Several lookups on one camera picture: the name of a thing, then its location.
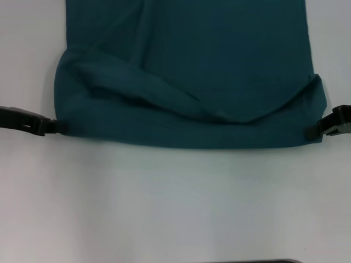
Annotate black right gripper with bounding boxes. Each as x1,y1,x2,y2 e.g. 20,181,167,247
305,104,351,142

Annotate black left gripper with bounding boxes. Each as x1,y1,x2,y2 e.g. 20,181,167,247
0,105,67,137

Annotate teal T-shirt with white print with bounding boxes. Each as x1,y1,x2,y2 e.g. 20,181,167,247
53,0,329,150

